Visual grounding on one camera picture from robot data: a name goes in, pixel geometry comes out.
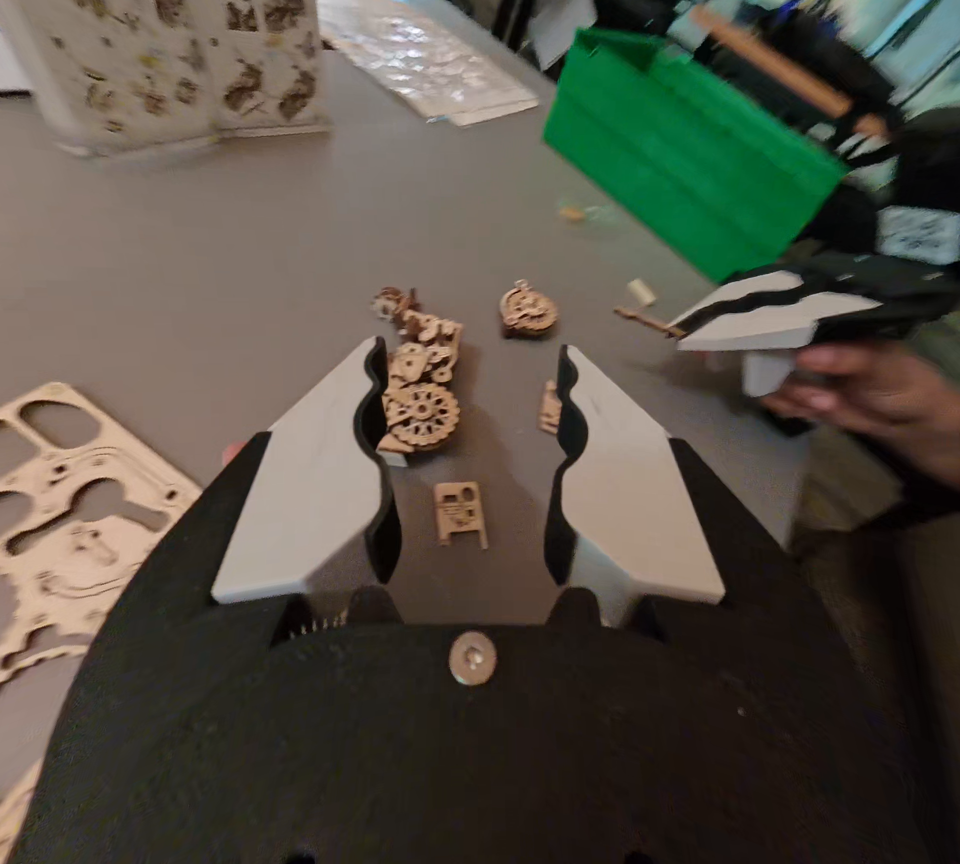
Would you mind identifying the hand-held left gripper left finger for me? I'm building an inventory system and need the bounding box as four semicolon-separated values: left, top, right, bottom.
211;336;404;605

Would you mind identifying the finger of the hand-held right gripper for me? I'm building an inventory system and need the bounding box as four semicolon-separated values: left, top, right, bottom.
667;268;807;329
675;301;884;397

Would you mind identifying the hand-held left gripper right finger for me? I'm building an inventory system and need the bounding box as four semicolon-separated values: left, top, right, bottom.
543;344;726;626

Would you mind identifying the long wooden lever part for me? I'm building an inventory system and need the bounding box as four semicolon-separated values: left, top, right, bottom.
613;305;687;341

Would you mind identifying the wooden motorbike body assembly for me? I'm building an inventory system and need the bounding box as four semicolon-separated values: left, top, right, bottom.
371;285;464;457

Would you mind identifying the grey desk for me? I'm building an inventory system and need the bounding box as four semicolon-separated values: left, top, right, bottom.
0;50;815;797

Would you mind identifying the person's right hand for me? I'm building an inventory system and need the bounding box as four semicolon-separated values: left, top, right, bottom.
763;342;960;497

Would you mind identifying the small slotted wooden piece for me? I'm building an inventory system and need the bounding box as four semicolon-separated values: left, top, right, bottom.
432;481;490;550

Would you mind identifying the green plastic bin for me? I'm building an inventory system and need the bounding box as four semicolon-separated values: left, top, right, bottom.
543;27;849;283

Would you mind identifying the wooden sheet with window cutout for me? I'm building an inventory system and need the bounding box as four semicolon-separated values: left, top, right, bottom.
0;382;204;685

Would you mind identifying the clear bag of small parts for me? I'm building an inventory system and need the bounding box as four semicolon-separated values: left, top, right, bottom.
555;198;627;229

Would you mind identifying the wooden wheel assembly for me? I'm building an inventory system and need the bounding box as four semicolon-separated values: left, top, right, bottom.
498;279;560;340

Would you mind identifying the white plastic packaging bag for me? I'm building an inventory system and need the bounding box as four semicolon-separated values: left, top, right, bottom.
315;0;541;127

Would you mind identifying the printed assembly instruction sheet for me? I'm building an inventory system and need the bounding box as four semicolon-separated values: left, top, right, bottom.
0;0;333;157

